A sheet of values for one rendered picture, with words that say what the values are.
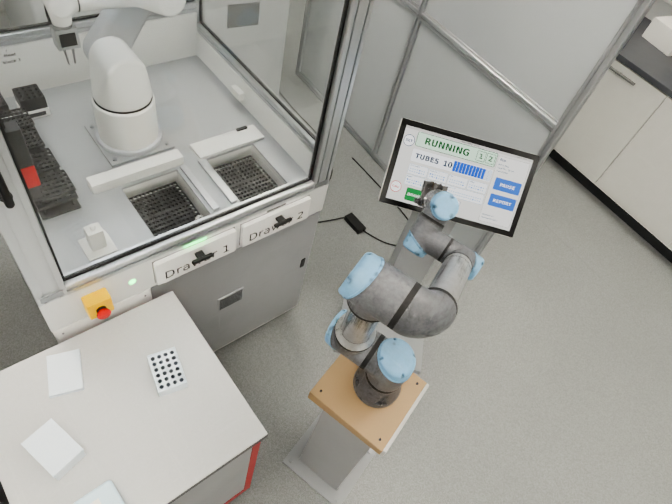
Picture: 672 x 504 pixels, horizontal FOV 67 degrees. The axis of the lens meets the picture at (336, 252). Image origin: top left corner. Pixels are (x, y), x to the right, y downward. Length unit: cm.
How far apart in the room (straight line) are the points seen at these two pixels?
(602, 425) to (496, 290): 87
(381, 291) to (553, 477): 187
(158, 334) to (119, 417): 27
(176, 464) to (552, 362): 211
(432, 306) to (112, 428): 97
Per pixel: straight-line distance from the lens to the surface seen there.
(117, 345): 171
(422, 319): 105
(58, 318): 168
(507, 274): 324
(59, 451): 156
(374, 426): 160
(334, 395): 160
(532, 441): 277
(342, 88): 161
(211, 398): 161
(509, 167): 195
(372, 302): 105
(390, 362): 143
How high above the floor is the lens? 226
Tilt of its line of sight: 51 degrees down
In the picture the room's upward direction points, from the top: 18 degrees clockwise
